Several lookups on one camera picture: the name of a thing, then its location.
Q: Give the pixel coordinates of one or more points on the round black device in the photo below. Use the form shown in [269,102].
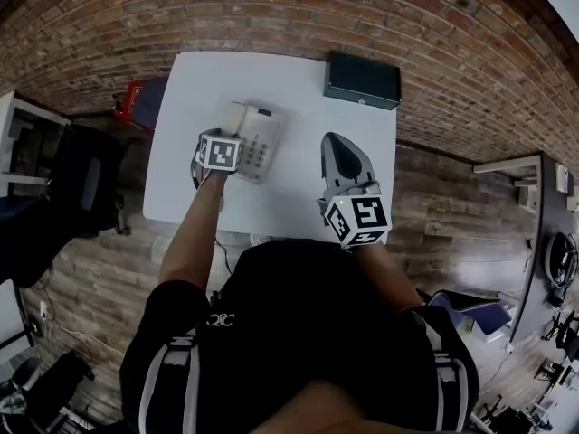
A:
[554,260]

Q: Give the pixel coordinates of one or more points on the black chair with clutter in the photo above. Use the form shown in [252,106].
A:
[54,391]

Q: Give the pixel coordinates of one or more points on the white desk telephone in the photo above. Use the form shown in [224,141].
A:
[262,147]

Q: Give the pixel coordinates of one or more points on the person's black striped shirt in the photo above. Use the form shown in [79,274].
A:
[307,328]

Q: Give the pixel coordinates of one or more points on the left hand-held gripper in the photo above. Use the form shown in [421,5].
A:
[221,154]

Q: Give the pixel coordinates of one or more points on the black desk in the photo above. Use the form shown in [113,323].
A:
[549,224]

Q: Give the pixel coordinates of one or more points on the black office chair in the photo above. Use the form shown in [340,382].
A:
[88,179]

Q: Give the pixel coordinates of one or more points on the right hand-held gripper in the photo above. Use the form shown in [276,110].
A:
[366,215]

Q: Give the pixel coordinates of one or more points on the white side desk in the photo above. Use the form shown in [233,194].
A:
[27,143]

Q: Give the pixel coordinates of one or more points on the person's left forearm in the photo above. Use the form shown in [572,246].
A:
[194,238]

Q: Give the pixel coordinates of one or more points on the person's right forearm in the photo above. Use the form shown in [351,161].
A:
[389,278]

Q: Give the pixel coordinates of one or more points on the blue chair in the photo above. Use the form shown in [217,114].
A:
[475,317]

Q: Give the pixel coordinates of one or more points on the black jacket on chair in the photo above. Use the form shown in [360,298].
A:
[31,242]

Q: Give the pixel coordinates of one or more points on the black rectangular box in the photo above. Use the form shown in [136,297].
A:
[362,82]

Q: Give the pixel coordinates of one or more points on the white power strip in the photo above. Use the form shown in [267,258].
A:
[44,311]

